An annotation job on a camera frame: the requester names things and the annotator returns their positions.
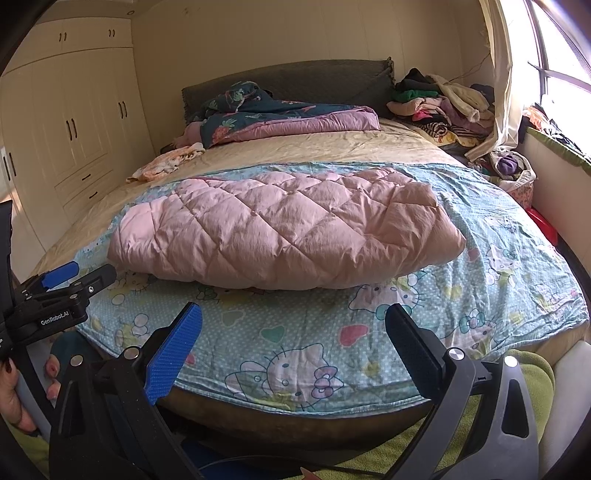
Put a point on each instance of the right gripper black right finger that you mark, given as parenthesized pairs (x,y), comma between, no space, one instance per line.
(420,350)

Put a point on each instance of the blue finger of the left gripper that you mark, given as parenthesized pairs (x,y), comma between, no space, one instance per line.
(59,275)

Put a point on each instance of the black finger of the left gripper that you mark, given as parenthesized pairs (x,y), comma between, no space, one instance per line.
(92,283)

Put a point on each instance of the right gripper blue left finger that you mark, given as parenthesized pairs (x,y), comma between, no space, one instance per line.
(173,345)

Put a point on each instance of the pink quilted jacket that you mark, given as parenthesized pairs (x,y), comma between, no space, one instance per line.
(288,231)

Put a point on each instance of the bag of clothes on floor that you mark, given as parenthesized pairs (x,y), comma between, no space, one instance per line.
(512,172)

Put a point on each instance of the pile of assorted clothes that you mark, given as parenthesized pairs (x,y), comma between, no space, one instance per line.
(444,112)

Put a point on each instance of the person's left hand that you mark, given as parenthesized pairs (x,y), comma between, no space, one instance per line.
(21,396)

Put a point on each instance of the small peach white garment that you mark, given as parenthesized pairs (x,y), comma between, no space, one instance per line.
(166,163)

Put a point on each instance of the cream built-in wardrobe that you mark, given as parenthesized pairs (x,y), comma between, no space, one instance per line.
(73,127)

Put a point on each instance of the red box on floor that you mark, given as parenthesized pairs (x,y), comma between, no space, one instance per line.
(544,225)

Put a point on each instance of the pink pillow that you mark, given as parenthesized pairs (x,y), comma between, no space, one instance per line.
(190,136)

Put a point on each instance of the beige bed sheet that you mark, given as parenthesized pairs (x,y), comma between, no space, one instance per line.
(393,143)

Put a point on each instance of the teal floral pink comforter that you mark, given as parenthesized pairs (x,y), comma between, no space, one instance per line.
(246,112)

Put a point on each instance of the cream window curtain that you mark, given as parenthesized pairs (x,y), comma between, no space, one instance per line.
(507,116)

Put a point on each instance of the green cushioned window sill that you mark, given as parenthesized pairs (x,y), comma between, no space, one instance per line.
(537,124)

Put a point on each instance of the dark grey headboard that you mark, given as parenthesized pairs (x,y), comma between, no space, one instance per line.
(354,82)

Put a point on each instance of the window with dark frame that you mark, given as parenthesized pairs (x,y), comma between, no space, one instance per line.
(565,78)

